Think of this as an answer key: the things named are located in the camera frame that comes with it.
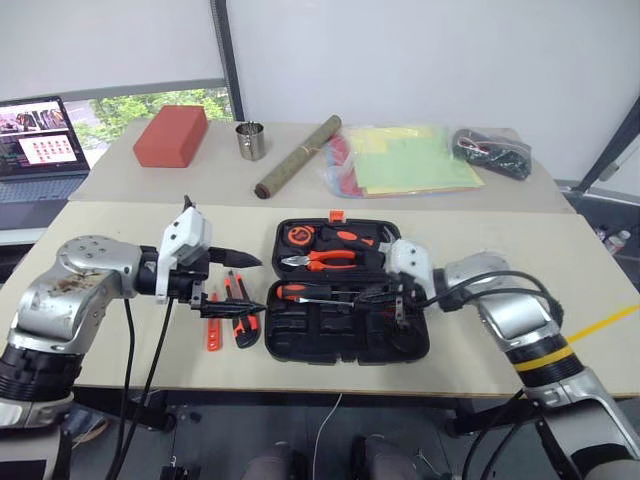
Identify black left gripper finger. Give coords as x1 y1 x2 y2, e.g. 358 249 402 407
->
208 246 264 272
198 298 268 319

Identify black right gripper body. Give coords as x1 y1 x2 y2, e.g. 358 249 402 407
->
383 272 427 309

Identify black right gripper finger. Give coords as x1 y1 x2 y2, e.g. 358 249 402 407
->
379 297 413 344
352 286 400 307

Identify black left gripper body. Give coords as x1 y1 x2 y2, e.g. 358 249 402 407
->
168 249 212 312

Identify black orange utility knife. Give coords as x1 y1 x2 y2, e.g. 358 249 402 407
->
224 269 262 350

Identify slim orange utility knife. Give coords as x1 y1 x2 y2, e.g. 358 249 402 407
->
205 291 222 353

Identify black plastic tool case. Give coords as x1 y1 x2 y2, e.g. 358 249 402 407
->
263 210 432 366

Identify orange black tape measure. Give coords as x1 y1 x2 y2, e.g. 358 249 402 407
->
283 224 317 248

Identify orange black screwdriver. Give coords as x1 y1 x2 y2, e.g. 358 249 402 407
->
274 282 362 305

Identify rolled brown mat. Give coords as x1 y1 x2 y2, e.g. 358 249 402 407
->
253 114 344 200

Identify metal cup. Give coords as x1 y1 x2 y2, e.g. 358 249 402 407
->
235 120 268 162

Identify plastic bag of coloured paper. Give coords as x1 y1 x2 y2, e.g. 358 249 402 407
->
323 124 487 200

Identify red rectangular block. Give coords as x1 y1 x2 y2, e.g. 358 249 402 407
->
131 104 210 169

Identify dark rounded shape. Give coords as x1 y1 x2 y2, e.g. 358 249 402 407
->
358 434 417 480

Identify open laptop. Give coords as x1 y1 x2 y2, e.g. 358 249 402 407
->
0 95 92 232

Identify small bottles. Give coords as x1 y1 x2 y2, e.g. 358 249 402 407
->
602 228 633 257

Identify black diagonal stand bar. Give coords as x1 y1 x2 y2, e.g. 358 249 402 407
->
578 87 640 194

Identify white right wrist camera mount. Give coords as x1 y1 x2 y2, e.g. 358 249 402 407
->
384 239 437 302

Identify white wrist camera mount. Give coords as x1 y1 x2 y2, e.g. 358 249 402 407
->
384 239 437 302
155 207 214 305

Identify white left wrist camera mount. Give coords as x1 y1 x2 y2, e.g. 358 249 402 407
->
155 207 214 305

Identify orange handled pliers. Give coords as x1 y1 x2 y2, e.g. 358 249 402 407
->
280 249 359 273

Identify orange black handled hammer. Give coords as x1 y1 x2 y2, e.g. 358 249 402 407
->
318 225 401 251

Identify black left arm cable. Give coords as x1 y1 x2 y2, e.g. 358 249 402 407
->
110 294 176 480

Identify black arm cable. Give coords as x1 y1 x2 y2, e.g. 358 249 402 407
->
423 269 566 329
110 294 176 480

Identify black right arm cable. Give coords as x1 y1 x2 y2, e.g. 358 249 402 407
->
423 269 566 329

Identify thin white cable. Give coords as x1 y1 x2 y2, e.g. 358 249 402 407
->
311 392 344 480

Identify plastic bag of black cables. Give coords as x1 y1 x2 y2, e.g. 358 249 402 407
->
450 126 533 182

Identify black window frame post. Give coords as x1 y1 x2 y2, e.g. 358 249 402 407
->
209 0 247 122

